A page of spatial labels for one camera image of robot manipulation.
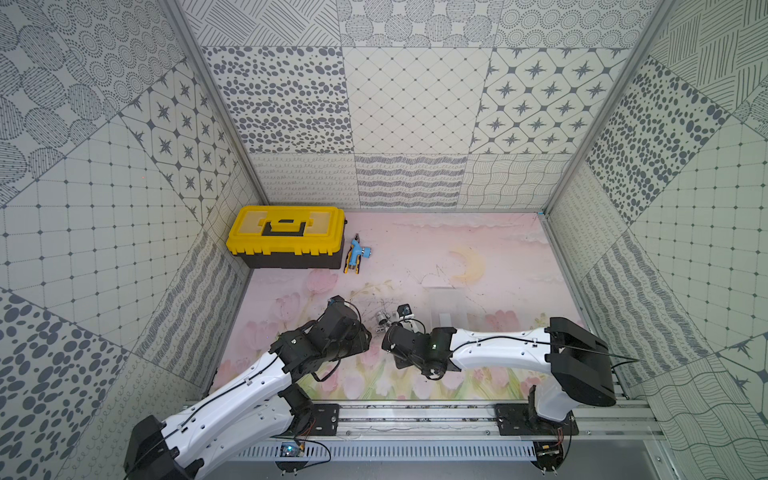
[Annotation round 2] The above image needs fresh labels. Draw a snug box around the translucent plastic storage box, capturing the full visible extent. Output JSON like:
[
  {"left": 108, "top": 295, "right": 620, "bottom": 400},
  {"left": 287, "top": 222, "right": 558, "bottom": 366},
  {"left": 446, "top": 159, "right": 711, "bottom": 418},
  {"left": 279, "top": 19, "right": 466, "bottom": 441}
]
[{"left": 426, "top": 287, "right": 469, "bottom": 330}]

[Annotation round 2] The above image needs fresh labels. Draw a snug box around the yellow black toolbox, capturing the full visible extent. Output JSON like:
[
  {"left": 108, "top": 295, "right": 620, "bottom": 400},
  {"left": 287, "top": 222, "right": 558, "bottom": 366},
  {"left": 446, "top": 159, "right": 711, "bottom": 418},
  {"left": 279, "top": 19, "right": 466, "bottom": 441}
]
[{"left": 226, "top": 205, "right": 346, "bottom": 270}]

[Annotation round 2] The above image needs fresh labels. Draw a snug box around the aluminium mounting rail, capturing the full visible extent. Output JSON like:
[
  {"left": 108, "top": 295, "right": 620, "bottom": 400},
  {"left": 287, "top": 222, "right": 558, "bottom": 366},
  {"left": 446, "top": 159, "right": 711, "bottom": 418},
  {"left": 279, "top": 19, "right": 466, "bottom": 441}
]
[{"left": 227, "top": 398, "right": 667, "bottom": 445}]

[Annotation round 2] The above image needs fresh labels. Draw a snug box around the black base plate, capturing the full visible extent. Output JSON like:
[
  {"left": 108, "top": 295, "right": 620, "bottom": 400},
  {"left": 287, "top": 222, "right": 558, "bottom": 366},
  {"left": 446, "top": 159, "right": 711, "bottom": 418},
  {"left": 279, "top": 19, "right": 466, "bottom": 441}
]
[
  {"left": 292, "top": 403, "right": 340, "bottom": 437},
  {"left": 493, "top": 403, "right": 579, "bottom": 437}
]

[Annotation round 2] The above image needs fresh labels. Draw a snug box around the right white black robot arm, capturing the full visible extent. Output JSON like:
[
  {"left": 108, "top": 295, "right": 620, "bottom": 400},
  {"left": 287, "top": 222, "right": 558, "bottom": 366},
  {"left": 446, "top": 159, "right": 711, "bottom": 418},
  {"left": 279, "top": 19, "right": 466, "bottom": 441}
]
[{"left": 382, "top": 317, "right": 616, "bottom": 422}]

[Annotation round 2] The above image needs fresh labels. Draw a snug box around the blue yellow hand tool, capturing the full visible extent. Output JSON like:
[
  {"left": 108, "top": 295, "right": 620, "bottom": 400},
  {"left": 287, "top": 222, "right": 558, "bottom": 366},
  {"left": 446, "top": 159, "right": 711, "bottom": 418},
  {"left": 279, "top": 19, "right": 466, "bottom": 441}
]
[{"left": 344, "top": 234, "right": 372, "bottom": 274}]

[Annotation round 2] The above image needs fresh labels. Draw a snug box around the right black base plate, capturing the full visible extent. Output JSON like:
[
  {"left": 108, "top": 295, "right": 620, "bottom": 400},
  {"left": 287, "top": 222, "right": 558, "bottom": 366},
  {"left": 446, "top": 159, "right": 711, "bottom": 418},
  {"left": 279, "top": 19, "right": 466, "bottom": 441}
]
[{"left": 493, "top": 403, "right": 579, "bottom": 437}]

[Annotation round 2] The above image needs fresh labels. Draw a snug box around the small green circuit board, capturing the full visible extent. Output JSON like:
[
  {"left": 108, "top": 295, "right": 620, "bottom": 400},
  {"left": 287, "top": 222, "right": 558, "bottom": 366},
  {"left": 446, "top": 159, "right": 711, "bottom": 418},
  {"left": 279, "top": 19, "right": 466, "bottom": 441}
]
[{"left": 279, "top": 441, "right": 303, "bottom": 458}]

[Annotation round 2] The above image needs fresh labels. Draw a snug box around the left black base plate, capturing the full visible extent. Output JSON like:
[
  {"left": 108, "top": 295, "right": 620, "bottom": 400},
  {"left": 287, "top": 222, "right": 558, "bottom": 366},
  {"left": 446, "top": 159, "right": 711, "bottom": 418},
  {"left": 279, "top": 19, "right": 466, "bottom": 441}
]
[{"left": 292, "top": 403, "right": 340, "bottom": 437}]

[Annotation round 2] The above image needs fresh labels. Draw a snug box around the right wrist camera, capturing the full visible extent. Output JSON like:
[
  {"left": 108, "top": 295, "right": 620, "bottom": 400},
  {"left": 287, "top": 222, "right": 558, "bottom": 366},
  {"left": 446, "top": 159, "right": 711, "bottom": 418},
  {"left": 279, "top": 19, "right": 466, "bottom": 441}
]
[{"left": 396, "top": 304, "right": 415, "bottom": 321}]

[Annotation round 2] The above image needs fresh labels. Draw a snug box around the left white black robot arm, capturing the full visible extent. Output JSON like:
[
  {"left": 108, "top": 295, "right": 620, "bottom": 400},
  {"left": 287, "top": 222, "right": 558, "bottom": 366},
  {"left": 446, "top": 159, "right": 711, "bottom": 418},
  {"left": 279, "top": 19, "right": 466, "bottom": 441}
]
[{"left": 123, "top": 296, "right": 372, "bottom": 479}]

